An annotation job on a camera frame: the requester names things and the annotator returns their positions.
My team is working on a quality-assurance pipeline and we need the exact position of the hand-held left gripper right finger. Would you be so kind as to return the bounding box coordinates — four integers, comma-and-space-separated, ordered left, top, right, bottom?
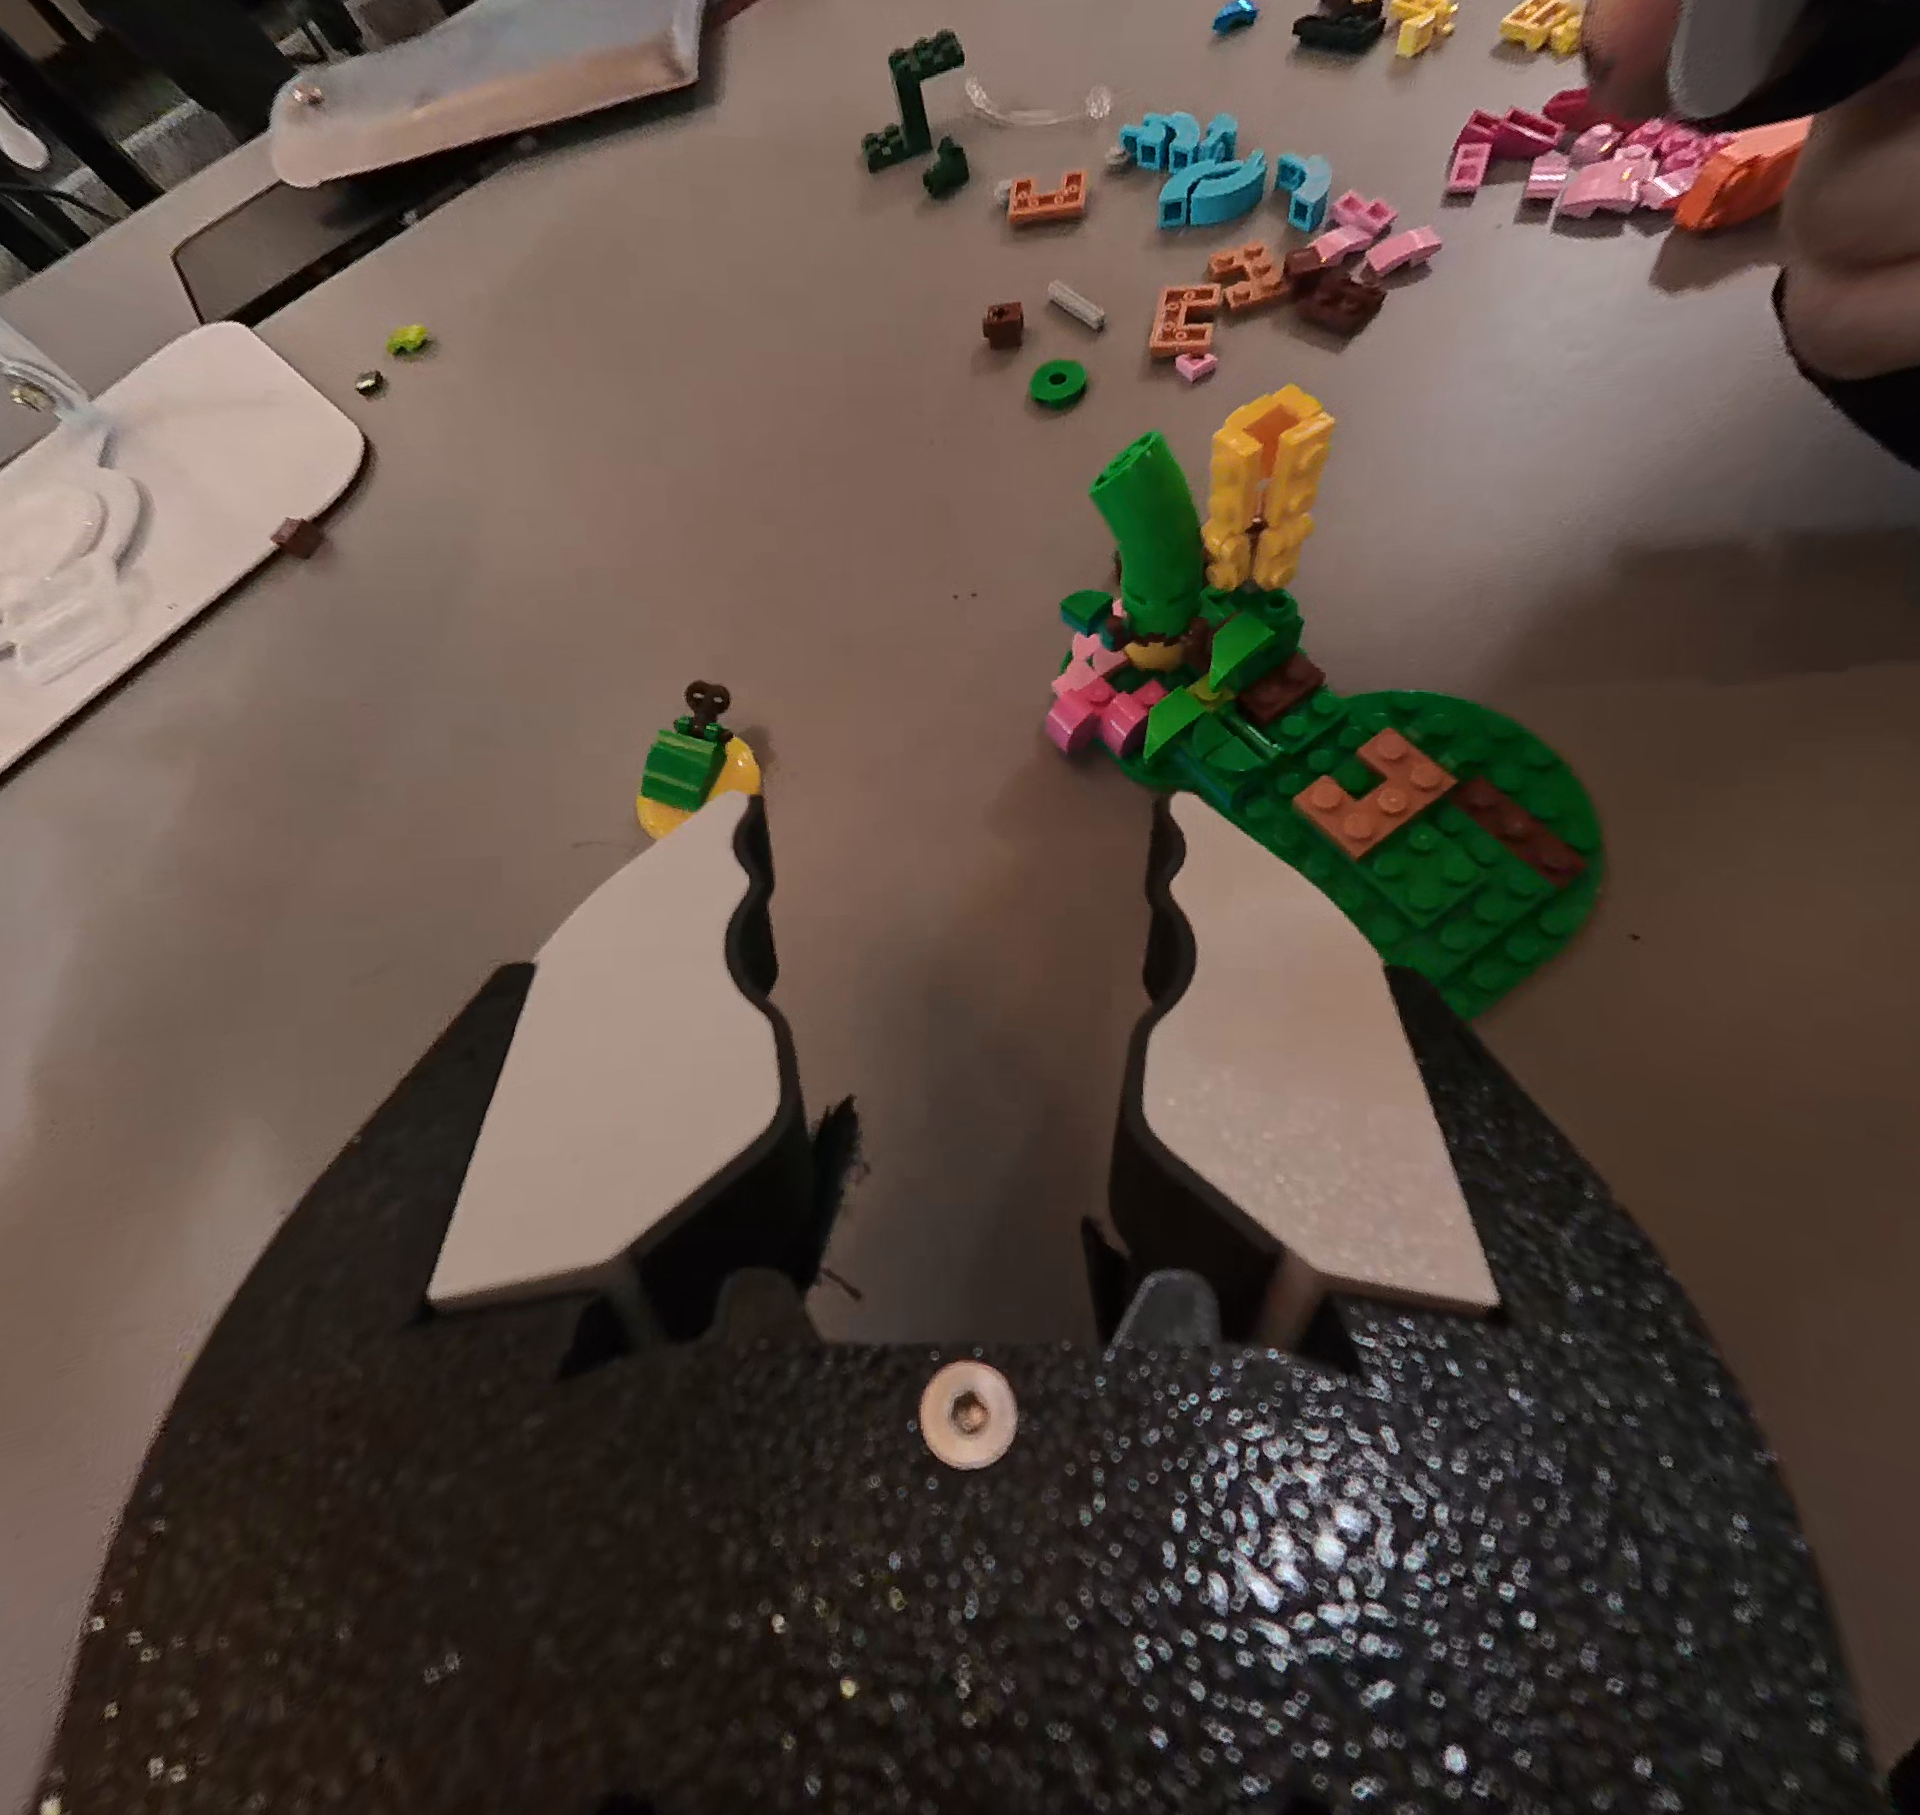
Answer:
1110, 789, 1501, 1335

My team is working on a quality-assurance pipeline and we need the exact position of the person's right hand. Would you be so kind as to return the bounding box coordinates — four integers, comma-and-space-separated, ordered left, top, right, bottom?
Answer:
1580, 0, 1920, 390

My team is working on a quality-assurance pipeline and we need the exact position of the silver foil pouch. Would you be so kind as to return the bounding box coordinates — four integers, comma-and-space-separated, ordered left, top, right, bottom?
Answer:
270, 0, 721, 191

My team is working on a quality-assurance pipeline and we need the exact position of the orange brick separator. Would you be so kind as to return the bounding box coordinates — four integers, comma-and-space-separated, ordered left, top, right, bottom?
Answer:
1669, 114, 1819, 235

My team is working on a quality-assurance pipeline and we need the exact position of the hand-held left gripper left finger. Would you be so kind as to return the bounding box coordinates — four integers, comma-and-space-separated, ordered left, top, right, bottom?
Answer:
426, 789, 820, 1312

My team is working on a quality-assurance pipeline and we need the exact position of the cluster of pink toy bricks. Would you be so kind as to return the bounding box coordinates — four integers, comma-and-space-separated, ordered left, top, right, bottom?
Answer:
1326, 87, 1719, 278

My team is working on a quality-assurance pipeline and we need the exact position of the dark green stepped toy bracket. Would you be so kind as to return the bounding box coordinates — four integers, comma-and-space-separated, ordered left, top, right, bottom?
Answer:
862, 29, 969, 177

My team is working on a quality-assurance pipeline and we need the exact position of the cluster of light blue bricks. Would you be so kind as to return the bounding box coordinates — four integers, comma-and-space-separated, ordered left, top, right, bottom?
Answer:
1118, 109, 1336, 235

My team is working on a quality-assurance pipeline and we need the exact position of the small yellow green toy model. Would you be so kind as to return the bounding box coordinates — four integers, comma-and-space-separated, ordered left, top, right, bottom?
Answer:
636, 679, 766, 844

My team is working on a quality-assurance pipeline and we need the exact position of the brown toy plate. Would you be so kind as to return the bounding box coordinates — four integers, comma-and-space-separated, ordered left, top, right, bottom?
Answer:
1293, 258, 1388, 338

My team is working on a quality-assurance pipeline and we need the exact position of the clear curved toy tube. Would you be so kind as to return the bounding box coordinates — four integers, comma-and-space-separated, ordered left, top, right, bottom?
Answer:
962, 75, 1118, 131

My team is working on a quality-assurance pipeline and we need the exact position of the toy brick plant model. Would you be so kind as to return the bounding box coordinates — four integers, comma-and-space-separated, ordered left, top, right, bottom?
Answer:
1042, 383, 1606, 1024

